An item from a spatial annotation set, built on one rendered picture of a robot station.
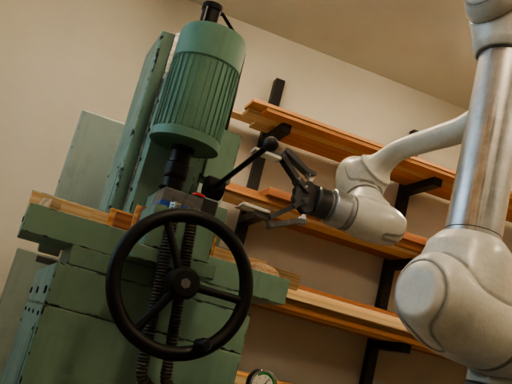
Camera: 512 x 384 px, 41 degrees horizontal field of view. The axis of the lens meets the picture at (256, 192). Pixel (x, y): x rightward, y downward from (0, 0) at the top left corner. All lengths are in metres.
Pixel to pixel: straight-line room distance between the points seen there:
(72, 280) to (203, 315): 0.29
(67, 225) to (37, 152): 2.53
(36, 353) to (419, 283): 0.76
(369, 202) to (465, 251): 0.52
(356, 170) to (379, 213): 0.16
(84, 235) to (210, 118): 0.43
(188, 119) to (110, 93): 2.48
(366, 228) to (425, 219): 3.01
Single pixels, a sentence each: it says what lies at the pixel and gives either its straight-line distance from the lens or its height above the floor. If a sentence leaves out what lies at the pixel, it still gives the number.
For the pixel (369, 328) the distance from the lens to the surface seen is 3.84.
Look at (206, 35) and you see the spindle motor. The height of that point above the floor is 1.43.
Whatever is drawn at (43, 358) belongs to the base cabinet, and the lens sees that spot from 1.46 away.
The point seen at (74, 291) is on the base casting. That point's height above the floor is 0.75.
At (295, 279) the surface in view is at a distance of 1.77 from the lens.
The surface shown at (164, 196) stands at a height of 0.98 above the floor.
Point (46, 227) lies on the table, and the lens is 1.46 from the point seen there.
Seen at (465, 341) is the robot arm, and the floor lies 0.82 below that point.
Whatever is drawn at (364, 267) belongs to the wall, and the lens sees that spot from 4.40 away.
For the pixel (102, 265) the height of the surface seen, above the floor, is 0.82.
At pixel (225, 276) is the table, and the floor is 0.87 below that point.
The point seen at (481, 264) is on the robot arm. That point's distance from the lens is 1.19.
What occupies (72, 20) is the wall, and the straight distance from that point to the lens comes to 4.22.
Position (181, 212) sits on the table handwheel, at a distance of 1.32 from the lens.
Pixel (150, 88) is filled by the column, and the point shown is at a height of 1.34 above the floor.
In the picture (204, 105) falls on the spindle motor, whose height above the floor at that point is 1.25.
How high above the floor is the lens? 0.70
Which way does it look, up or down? 13 degrees up
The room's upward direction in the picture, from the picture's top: 14 degrees clockwise
